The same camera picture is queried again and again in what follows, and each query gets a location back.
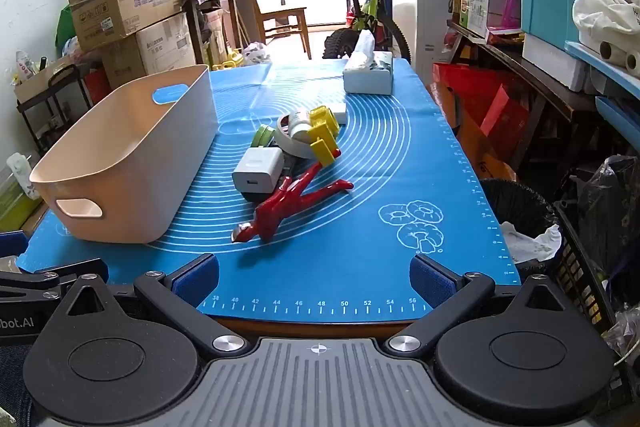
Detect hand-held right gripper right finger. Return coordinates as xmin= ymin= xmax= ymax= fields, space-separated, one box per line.
xmin=382 ymin=254 xmax=583 ymax=354

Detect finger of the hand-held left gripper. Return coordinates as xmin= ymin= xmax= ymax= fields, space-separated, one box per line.
xmin=0 ymin=230 xmax=29 ymax=260
xmin=0 ymin=258 xmax=109 ymax=303

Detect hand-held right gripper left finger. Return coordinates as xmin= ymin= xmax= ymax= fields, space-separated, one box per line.
xmin=50 ymin=253 xmax=251 ymax=354

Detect red hero figure toy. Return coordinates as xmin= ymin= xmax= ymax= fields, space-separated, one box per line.
xmin=231 ymin=161 xmax=355 ymax=244

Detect beige plastic storage basket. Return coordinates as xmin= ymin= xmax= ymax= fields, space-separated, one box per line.
xmin=29 ymin=64 xmax=219 ymax=244

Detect black remote control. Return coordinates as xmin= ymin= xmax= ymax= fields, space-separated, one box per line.
xmin=239 ymin=152 xmax=308 ymax=204

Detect green round tin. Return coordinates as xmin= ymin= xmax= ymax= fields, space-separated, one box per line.
xmin=251 ymin=124 xmax=277 ymax=151

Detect white tape roll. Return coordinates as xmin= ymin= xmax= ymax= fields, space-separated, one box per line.
xmin=276 ymin=112 xmax=321 ymax=158

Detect white bottle with red label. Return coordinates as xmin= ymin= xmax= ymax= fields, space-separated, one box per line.
xmin=289 ymin=107 xmax=317 ymax=140

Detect person's blue jeans leg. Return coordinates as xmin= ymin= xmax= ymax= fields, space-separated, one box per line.
xmin=0 ymin=343 xmax=33 ymax=413

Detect black trash bin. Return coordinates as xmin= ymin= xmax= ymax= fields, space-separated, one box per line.
xmin=479 ymin=178 xmax=564 ymax=276

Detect black utility cart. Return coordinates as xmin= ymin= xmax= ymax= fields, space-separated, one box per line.
xmin=16 ymin=64 xmax=97 ymax=154

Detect blue silicone baking mat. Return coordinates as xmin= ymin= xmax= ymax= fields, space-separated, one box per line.
xmin=17 ymin=57 xmax=522 ymax=324

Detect black plastic crate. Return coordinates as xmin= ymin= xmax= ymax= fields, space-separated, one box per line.
xmin=551 ymin=201 xmax=640 ymax=344

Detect red gift bags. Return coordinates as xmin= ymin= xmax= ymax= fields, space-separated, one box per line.
xmin=431 ymin=63 xmax=531 ymax=164

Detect black plastic bag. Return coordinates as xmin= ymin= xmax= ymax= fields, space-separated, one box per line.
xmin=575 ymin=154 xmax=640 ymax=259

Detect plain brown cardboard box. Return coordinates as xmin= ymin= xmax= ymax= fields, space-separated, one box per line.
xmin=97 ymin=37 xmax=147 ymax=89

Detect white tissue box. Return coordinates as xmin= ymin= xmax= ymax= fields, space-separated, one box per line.
xmin=342 ymin=30 xmax=395 ymax=95

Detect yellow plastic jug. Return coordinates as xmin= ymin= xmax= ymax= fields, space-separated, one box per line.
xmin=212 ymin=50 xmax=244 ymax=71

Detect dark wooden bench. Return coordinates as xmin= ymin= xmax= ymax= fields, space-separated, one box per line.
xmin=446 ymin=20 xmax=599 ymax=169

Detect white plastic bag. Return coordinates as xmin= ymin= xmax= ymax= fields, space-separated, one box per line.
xmin=242 ymin=41 xmax=272 ymax=66

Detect white printed cardboard box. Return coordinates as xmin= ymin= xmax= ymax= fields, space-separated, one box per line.
xmin=135 ymin=12 xmax=197 ymax=75

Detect dark wooden side table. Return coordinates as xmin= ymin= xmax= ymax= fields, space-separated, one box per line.
xmin=182 ymin=0 xmax=240 ymax=65

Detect white foam box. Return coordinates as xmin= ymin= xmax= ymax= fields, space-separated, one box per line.
xmin=522 ymin=32 xmax=601 ymax=93

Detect light blue shelf rack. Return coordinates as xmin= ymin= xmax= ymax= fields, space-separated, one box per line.
xmin=565 ymin=40 xmax=640 ymax=139

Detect wooden chair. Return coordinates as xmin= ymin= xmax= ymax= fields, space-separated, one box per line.
xmin=241 ymin=0 xmax=312 ymax=60

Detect green and white box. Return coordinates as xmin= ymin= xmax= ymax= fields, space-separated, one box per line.
xmin=460 ymin=0 xmax=508 ymax=39

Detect green mountain bicycle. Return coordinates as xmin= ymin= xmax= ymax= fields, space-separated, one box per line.
xmin=307 ymin=0 xmax=412 ymax=63

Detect pink plastic rack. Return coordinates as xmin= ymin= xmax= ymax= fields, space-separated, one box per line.
xmin=504 ymin=0 xmax=524 ymax=29

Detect light blue storage bin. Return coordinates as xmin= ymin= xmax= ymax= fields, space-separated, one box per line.
xmin=514 ymin=0 xmax=618 ymax=58

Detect white cloth bundle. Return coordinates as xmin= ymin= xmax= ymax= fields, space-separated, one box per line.
xmin=572 ymin=0 xmax=640 ymax=54

